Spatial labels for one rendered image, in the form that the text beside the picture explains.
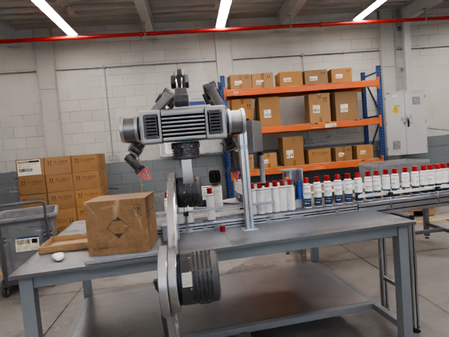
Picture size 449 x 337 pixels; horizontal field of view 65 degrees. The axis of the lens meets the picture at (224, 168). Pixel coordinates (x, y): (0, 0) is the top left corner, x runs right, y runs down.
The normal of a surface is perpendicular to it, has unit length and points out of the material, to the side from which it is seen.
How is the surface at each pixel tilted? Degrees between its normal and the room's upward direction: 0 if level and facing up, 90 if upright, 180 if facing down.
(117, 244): 90
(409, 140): 90
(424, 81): 90
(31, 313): 90
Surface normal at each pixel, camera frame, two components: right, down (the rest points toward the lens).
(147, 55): 0.10, 0.05
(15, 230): 0.42, 0.08
